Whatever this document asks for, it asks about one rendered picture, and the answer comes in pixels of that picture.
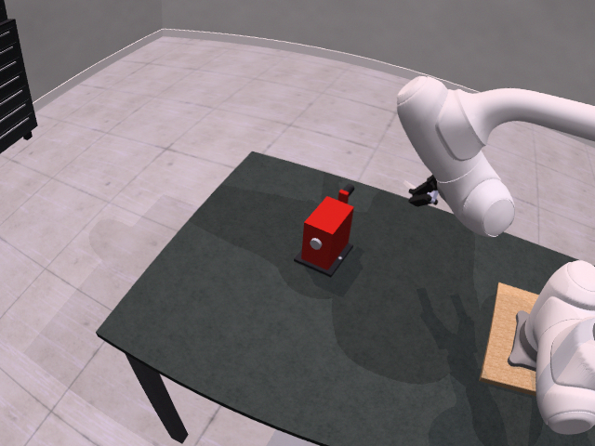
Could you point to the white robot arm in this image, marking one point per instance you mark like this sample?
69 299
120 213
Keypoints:
448 129

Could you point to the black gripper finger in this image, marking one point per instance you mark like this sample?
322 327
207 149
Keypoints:
418 194

